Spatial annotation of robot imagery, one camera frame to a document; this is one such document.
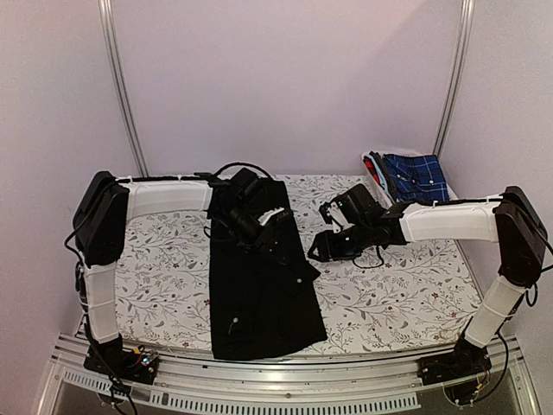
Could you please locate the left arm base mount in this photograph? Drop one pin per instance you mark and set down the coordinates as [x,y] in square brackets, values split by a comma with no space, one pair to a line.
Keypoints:
[138,364]

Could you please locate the black long sleeve shirt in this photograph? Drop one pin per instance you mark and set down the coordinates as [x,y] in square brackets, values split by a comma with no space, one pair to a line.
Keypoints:
[258,308]

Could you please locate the aluminium corner post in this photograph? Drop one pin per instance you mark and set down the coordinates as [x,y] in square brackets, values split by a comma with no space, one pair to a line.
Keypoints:
[107,20]
[455,78]

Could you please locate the light blue folded shirt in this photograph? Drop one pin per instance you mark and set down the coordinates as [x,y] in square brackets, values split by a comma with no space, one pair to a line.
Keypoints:
[383,183]

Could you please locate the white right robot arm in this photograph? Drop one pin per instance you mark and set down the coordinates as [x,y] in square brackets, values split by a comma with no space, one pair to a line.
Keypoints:
[502,236]

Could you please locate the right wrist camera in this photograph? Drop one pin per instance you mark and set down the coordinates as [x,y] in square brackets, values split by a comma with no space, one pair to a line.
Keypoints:
[353,207]

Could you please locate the floral white tablecloth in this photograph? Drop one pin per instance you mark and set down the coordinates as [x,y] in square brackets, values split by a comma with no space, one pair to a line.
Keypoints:
[371,308]

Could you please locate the left aluminium corner post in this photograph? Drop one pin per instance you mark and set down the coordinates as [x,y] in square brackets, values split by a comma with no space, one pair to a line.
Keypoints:
[107,20]

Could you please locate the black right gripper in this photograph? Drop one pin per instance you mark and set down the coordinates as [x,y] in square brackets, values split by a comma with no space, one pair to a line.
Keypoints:
[327,248]

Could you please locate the aluminium front rail frame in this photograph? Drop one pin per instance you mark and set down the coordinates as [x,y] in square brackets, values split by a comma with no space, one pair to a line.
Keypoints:
[196,383]

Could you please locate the dark grey folded shirt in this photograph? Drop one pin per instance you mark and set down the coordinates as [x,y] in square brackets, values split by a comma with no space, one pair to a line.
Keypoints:
[391,187]

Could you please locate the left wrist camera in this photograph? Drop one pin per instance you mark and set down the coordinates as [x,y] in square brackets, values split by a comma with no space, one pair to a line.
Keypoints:
[245,193]

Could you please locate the blue plaid shirt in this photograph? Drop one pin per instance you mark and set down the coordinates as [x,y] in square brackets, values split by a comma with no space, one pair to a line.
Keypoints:
[417,178]

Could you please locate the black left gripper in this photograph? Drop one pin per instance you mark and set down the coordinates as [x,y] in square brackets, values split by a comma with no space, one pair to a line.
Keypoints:
[267,250]

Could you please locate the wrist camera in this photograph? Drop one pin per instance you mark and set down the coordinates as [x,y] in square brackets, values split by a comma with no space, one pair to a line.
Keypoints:
[353,207]
[245,193]

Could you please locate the right aluminium corner post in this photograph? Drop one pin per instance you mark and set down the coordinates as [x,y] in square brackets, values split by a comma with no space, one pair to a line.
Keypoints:
[455,78]

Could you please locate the red black plaid shirt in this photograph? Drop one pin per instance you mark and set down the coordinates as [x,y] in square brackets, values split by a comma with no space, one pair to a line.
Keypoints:
[370,166]

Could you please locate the white plastic laundry basket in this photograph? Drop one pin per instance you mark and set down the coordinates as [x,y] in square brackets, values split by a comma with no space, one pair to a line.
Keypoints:
[377,192]

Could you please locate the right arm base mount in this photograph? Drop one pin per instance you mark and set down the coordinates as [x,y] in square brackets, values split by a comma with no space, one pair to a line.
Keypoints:
[464,372]

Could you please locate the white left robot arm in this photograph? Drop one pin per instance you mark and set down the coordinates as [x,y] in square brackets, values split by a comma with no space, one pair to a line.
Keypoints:
[99,224]

